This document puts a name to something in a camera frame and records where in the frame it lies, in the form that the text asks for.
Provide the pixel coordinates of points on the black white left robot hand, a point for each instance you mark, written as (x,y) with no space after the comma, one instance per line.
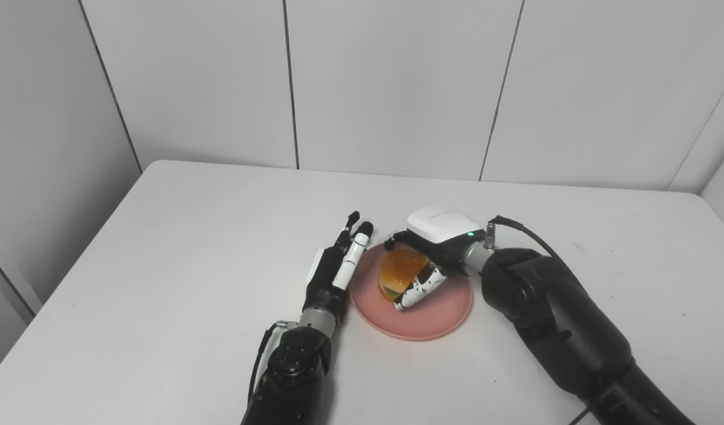
(322,283)

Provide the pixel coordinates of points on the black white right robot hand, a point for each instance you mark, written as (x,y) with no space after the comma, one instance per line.
(442,230)

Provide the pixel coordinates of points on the pink round plate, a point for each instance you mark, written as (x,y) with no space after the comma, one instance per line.
(433,319)

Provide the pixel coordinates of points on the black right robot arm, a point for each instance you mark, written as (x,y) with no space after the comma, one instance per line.
(551,319)

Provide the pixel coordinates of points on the toy hamburger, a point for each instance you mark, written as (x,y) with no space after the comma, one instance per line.
(400,271)

